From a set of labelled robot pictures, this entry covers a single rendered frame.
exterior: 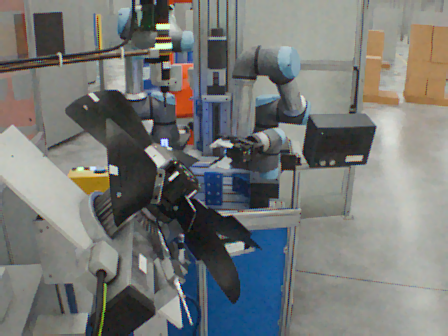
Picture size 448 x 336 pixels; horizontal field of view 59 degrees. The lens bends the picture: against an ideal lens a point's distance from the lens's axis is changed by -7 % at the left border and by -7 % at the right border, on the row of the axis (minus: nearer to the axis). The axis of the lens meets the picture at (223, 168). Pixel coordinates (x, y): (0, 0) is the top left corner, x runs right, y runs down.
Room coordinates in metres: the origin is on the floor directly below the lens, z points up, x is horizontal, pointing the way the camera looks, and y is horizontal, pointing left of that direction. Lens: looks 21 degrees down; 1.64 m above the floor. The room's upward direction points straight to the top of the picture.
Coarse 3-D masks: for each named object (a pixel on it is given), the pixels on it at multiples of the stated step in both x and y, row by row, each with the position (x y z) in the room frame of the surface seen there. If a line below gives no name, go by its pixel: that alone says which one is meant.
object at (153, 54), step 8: (144, 56) 1.12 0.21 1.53; (152, 56) 1.11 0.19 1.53; (152, 64) 1.13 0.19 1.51; (160, 64) 1.13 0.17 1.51; (152, 72) 1.13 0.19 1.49; (160, 72) 1.13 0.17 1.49; (152, 80) 1.13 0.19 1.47; (160, 80) 1.13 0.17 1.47; (168, 80) 1.14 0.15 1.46; (176, 80) 1.15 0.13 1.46
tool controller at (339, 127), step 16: (320, 128) 1.54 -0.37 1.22; (336, 128) 1.55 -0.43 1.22; (352, 128) 1.56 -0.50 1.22; (368, 128) 1.57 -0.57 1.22; (304, 144) 1.65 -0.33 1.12; (320, 144) 1.55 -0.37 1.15; (336, 144) 1.56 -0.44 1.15; (352, 144) 1.58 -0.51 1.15; (368, 144) 1.59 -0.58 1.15; (320, 160) 1.57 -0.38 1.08; (336, 160) 1.59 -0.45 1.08; (352, 160) 1.60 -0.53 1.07
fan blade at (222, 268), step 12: (192, 228) 0.97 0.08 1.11; (204, 228) 0.92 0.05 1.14; (192, 240) 0.97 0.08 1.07; (204, 240) 0.92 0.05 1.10; (216, 240) 0.86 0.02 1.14; (204, 252) 0.93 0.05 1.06; (216, 252) 0.87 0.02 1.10; (228, 252) 0.79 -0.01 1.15; (204, 264) 0.93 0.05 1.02; (216, 264) 0.88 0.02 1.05; (228, 264) 0.81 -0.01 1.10; (216, 276) 0.89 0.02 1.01; (228, 276) 0.84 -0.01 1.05; (228, 288) 0.85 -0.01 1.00
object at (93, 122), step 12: (84, 96) 1.13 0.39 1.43; (108, 96) 1.19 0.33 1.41; (120, 96) 1.22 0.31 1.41; (72, 108) 1.08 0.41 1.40; (96, 108) 1.12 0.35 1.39; (108, 108) 1.14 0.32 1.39; (120, 108) 1.17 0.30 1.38; (132, 108) 1.20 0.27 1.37; (84, 120) 1.07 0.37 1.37; (96, 120) 1.09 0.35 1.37; (120, 120) 1.13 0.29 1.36; (132, 120) 1.15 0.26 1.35; (96, 132) 1.06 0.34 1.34; (132, 132) 1.11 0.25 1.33; (144, 132) 1.14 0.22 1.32; (144, 144) 1.10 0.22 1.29
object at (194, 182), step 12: (168, 168) 1.04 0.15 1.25; (180, 168) 1.05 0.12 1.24; (168, 180) 1.01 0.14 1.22; (180, 180) 1.01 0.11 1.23; (192, 180) 1.05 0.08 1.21; (168, 192) 1.00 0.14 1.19; (180, 192) 1.01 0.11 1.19; (192, 192) 1.02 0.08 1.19; (156, 204) 0.99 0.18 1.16; (168, 204) 1.02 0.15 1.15; (168, 216) 1.00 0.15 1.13
